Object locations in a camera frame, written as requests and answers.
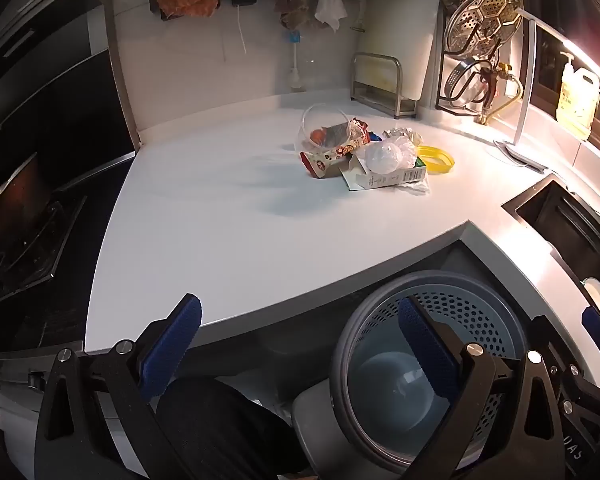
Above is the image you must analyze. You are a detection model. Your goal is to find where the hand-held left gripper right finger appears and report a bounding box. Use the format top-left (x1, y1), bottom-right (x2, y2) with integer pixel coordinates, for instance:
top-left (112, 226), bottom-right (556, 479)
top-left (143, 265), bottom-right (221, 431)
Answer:
top-left (397, 296), bottom-right (566, 480)

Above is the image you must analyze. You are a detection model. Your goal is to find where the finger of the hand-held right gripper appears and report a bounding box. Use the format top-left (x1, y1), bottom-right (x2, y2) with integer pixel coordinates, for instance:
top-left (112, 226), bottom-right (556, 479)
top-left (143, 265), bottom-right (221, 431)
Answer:
top-left (532, 306), bottom-right (600, 391)

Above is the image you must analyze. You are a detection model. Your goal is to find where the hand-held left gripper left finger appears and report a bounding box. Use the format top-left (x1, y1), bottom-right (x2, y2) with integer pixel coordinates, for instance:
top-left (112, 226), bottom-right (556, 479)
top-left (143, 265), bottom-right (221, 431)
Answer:
top-left (34, 292), bottom-right (203, 480)

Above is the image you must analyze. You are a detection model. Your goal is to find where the grey perforated trash bin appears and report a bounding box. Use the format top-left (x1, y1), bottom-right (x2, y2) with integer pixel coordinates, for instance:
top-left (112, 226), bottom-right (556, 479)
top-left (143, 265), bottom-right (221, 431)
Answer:
top-left (290, 270), bottom-right (536, 480)

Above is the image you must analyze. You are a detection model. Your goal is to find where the clear plastic bag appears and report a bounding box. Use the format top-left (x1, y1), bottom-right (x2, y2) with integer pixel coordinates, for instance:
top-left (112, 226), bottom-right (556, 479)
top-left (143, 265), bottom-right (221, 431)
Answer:
top-left (355, 137), bottom-right (418, 176)

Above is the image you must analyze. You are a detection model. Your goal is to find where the red snack wrapper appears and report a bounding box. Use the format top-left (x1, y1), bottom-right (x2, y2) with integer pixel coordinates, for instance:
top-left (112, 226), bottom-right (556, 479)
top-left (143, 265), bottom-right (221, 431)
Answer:
top-left (300, 119), bottom-right (372, 179)

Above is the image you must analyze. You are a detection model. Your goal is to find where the silver foil wrapper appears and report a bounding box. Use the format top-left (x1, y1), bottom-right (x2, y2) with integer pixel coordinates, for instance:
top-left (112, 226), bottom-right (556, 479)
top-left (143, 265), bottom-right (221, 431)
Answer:
top-left (384, 127), bottom-right (425, 147)

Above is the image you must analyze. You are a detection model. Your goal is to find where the clear plastic cup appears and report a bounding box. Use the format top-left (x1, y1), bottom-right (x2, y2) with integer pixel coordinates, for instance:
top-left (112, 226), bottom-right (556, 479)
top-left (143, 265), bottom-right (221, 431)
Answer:
top-left (300, 103), bottom-right (353, 153)

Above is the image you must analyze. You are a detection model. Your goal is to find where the white cup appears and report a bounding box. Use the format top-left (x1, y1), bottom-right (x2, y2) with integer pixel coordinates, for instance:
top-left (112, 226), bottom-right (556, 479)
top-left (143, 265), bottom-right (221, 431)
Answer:
top-left (582, 277), bottom-right (600, 311)

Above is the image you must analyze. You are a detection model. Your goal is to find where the person's black trouser leg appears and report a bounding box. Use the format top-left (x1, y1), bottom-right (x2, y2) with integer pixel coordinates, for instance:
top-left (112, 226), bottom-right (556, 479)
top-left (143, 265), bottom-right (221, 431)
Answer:
top-left (157, 377), bottom-right (311, 480)

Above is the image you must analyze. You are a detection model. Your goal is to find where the black kitchen sink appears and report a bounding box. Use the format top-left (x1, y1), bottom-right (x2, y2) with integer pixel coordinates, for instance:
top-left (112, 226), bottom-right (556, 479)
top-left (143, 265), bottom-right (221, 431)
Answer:
top-left (502, 172), bottom-right (600, 321)

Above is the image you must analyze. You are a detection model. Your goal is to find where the small clear plastic wrapper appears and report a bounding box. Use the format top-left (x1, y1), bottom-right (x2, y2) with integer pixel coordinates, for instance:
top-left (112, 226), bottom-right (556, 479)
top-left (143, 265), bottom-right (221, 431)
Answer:
top-left (392, 180), bottom-right (431, 196)

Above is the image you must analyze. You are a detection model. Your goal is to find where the white carton box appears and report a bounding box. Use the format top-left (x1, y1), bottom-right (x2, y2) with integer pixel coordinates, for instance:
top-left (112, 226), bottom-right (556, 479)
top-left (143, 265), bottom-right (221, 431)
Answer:
top-left (341, 154), bottom-right (427, 193)

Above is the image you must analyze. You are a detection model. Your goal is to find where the white cabinet front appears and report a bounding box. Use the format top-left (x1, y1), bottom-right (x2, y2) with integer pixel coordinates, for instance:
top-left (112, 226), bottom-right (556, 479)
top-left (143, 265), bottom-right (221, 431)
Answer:
top-left (0, 355), bottom-right (46, 441)

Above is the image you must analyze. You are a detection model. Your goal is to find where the black gas stove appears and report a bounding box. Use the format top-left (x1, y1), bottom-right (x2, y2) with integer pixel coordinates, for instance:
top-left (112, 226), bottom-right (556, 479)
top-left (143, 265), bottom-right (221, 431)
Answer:
top-left (0, 150), bottom-right (88, 306)

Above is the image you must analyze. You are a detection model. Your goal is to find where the yellow detergent bottle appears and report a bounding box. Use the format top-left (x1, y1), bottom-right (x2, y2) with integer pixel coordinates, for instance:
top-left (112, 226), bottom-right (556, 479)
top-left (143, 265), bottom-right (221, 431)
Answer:
top-left (556, 52), bottom-right (600, 141)

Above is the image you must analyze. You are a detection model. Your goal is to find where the brass gas pipe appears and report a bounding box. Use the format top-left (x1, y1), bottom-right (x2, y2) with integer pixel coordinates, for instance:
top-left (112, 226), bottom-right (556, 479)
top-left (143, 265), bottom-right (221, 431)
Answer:
top-left (475, 62), bottom-right (523, 126)

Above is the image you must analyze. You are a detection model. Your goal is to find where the white desk lamp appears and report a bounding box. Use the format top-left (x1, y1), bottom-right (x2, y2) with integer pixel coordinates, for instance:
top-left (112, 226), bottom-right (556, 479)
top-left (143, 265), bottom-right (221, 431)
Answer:
top-left (495, 7), bottom-right (600, 171)

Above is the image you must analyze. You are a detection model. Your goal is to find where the metal cutting board stand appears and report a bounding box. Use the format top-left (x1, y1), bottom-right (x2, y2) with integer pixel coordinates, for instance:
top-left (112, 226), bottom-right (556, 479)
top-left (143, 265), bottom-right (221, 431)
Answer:
top-left (351, 52), bottom-right (418, 118)

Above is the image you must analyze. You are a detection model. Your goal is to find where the black range hood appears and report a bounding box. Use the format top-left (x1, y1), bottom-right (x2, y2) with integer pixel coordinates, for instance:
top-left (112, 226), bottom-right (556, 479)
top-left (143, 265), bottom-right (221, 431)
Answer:
top-left (0, 0), bottom-right (136, 161)

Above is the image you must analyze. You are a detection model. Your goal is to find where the white cutting board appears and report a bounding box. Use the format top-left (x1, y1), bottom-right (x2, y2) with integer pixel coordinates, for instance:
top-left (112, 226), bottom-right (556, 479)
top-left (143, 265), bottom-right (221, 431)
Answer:
top-left (362, 0), bottom-right (443, 106)

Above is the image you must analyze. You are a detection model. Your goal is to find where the perforated steamer plate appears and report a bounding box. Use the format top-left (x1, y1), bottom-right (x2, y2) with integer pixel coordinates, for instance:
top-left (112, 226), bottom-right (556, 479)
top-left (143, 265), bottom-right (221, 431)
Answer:
top-left (447, 0), bottom-right (523, 56)

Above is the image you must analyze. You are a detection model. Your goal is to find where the hanging peeler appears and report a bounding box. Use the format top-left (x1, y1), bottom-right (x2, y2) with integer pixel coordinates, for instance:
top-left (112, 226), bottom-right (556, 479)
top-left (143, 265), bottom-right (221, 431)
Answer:
top-left (351, 0), bottom-right (368, 36)

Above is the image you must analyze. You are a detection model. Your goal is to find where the white cloth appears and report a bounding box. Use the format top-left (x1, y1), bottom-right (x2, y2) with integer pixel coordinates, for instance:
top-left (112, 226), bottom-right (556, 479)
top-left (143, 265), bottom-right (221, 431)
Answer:
top-left (314, 0), bottom-right (348, 33)

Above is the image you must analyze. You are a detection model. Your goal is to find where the brown cloth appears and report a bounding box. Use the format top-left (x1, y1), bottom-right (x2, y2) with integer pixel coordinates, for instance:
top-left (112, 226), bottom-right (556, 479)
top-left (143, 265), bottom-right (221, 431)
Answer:
top-left (273, 0), bottom-right (308, 31)

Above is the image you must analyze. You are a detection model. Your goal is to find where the round metal steamer ring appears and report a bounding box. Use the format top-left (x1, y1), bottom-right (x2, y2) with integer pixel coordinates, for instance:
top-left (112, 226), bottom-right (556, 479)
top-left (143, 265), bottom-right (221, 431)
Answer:
top-left (447, 57), bottom-right (496, 108)

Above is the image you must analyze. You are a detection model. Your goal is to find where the black wire rack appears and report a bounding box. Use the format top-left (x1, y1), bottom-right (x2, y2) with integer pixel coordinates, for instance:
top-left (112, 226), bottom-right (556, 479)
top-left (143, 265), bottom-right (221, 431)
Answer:
top-left (435, 10), bottom-right (511, 116)

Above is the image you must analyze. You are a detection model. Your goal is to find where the blue handled bottle brush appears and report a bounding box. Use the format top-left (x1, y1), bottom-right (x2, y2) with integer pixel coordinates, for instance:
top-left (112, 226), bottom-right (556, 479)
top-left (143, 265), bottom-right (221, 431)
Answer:
top-left (286, 30), bottom-right (308, 93)

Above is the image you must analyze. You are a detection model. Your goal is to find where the white cable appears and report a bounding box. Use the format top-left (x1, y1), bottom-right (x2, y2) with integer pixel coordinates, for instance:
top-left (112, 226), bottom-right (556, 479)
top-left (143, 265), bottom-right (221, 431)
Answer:
top-left (236, 6), bottom-right (248, 55)

